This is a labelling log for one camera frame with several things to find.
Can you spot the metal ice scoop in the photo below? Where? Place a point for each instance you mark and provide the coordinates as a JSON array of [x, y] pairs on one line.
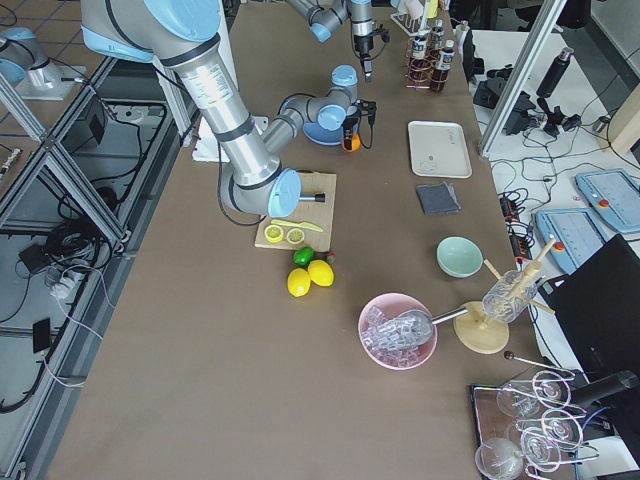
[[414, 328]]

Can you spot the pink bowl with ice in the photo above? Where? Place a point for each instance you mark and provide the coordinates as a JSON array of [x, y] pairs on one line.
[[376, 313]]

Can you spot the grey cloth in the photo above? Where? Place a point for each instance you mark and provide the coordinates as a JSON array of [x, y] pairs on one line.
[[438, 199]]

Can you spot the orange fruit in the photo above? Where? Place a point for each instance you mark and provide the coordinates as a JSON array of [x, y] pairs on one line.
[[351, 142]]

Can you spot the yellow plastic knife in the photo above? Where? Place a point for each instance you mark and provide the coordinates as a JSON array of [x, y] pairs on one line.
[[302, 225]]

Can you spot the teach pendant far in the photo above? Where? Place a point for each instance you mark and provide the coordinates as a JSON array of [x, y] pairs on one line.
[[614, 195]]

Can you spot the wooden cup stand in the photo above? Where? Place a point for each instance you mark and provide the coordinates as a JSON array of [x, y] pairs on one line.
[[484, 327]]

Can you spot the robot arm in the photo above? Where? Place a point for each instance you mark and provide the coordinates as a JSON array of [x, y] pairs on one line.
[[323, 21], [185, 36]]

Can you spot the tea bottle top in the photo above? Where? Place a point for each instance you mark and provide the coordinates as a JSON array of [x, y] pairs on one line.
[[418, 65]]

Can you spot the teach pendant near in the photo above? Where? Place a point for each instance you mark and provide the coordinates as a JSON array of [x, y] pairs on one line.
[[577, 233]]

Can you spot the whole lemon near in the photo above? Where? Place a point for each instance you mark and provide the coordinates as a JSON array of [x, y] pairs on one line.
[[298, 282]]

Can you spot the green lime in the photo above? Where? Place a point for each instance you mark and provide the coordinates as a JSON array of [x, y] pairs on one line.
[[303, 256]]

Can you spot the green bowl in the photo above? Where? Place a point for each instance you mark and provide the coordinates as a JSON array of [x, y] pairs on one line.
[[459, 257]]

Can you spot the tea bottle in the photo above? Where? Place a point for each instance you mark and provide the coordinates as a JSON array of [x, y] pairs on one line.
[[418, 65], [437, 36], [442, 66]]

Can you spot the cup rack with mugs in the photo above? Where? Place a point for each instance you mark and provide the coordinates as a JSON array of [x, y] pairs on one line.
[[412, 16]]

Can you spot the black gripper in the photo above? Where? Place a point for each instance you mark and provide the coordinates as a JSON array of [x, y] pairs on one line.
[[361, 42], [351, 123]]

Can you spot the tea bottle bottom right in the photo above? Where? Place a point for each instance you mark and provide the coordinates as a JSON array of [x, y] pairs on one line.
[[442, 66]]

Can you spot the whole lemon far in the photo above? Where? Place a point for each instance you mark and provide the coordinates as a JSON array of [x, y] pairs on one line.
[[321, 273]]

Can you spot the lemon slice lower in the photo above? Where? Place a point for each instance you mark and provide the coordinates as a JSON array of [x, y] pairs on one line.
[[295, 236]]

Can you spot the whole lemon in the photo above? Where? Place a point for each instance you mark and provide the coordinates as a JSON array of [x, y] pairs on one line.
[[321, 273], [298, 282]]

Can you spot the tea bottle bottom left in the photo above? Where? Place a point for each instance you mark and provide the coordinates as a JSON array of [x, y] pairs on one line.
[[437, 36]]

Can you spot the copper wire bottle rack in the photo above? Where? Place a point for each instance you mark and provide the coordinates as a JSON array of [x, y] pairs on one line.
[[431, 62]]

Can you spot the blue plate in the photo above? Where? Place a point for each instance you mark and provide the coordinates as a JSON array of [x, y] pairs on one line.
[[319, 135]]

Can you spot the lemon half upper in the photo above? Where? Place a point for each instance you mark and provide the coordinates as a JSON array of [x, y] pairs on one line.
[[273, 233]]

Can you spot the wooden cutting board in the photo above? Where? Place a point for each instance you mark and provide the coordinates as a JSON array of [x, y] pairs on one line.
[[317, 213]]

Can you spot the cream rabbit tray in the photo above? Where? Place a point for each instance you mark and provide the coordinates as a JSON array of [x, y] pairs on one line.
[[438, 149]]

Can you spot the wine glass rack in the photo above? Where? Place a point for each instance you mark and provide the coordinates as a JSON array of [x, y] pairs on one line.
[[529, 428]]

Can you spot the teach pendant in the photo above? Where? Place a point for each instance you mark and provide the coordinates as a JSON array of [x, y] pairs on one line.
[[577, 233], [614, 195]]

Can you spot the steel muddler black tip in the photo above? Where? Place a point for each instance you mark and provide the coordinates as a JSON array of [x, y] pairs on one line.
[[316, 198]]

